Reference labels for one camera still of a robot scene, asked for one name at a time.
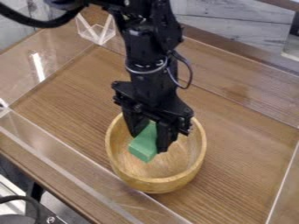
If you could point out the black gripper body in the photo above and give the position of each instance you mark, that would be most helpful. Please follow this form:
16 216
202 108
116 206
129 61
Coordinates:
152 87

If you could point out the green rectangular block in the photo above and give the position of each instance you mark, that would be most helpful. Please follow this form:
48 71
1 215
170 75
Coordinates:
141 146

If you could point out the clear acrylic tray enclosure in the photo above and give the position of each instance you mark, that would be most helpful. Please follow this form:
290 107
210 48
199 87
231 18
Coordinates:
207 158

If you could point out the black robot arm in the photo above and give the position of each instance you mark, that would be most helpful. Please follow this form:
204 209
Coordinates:
147 25

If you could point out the black metal table bracket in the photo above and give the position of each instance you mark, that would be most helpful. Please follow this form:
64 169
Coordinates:
41 214

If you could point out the brown wooden bowl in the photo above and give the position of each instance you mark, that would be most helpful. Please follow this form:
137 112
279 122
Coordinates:
170 170

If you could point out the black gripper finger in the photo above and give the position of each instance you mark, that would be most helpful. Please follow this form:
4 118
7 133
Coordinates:
170 127
136 120

